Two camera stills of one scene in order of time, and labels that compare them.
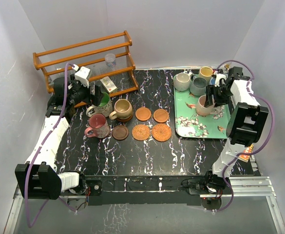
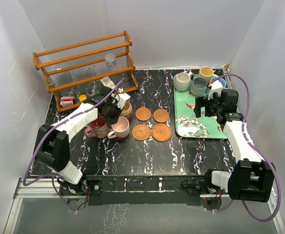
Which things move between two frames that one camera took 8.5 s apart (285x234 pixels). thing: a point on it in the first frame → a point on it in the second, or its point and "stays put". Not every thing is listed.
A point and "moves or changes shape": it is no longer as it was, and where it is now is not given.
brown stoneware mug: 123,110 stays put
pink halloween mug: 99,126 stays put
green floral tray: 188,124 stays put
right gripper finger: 220,99 → 209,111
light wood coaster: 161,115 stays put
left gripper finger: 92,91 → 115,119
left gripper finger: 98,96 → 109,120
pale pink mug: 204,110 moves or changes shape
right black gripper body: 221,89 → 215,104
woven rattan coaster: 141,132 stays put
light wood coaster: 143,113 stays put
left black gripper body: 80,93 → 112,109
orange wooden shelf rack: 111,65 stays put
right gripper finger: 209,91 → 197,108
